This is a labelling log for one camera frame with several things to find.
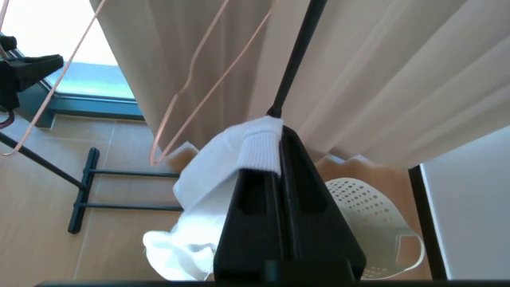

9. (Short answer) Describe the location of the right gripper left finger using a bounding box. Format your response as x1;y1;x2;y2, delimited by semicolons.
213;167;292;282

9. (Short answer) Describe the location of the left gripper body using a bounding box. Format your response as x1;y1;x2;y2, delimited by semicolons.
0;34;21;112

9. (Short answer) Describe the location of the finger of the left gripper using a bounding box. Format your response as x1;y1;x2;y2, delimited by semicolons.
13;53;65;92

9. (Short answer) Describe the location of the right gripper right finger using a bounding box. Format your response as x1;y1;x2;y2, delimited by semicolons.
280;126;367;281

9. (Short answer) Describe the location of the pink clothes hanger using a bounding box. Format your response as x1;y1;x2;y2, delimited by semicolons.
0;0;108;157
149;0;280;167

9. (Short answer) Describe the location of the white printed t-shirt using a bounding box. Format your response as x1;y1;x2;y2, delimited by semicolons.
142;115;286;282

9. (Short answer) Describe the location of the white laundry basket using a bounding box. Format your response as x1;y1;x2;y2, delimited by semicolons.
324;177;426;280

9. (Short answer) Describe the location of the black clothes rack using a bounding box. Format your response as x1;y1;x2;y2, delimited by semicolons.
0;0;328;235

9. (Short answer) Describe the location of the window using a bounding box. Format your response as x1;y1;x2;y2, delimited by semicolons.
0;0;144;128

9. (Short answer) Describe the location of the beige curtain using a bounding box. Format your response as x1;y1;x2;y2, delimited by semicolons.
89;0;510;171

